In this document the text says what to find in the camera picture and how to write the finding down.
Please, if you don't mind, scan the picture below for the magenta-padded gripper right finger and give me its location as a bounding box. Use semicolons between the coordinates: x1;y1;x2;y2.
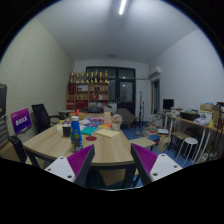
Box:
130;143;184;186

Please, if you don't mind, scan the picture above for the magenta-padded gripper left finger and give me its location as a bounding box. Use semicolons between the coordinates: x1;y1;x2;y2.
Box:
44;144;96;188

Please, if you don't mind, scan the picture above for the blue drink bottle white cap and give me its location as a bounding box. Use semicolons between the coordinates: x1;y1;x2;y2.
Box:
69;115;84;154

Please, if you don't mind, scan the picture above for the black cup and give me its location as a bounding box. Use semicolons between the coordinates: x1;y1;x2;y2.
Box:
62;123;72;138

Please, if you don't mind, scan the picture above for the wooden stool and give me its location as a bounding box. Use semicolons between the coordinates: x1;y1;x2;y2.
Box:
168;131;191;154

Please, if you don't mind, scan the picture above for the white round stool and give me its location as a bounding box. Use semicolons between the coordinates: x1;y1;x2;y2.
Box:
175;137;199;166

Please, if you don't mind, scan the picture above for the teal book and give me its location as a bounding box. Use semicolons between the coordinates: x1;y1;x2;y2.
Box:
80;125;98;136

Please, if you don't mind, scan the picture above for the yellow notepad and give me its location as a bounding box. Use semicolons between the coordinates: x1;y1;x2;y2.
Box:
95;128;120;139

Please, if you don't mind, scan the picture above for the long white-legged side desk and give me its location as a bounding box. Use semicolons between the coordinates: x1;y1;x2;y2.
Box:
159;111;224;164

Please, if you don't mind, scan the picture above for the black office chair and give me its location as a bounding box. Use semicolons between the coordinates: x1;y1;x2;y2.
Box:
31;103;63;135

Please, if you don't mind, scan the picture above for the grey armchair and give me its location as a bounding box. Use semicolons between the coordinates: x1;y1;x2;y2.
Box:
115;107;136;130

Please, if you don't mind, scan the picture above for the flower pot with pink flowers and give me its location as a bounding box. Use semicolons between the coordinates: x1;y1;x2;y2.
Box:
110;113;123;132

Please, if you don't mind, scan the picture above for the orange carton box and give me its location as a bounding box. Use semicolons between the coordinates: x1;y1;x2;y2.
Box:
103;111;112;125

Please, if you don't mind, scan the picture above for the black computer monitor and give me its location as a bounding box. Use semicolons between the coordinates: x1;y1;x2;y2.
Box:
162;98;175;111

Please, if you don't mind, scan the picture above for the purple sign board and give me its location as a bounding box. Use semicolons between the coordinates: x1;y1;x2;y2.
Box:
10;107;33;136

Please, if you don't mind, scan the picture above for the wooden shelf unit with trophies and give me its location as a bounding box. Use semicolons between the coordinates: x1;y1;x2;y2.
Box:
65;69;110;112

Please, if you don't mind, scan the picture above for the air conditioner unit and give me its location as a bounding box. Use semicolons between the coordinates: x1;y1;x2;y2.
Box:
148;65;163;77

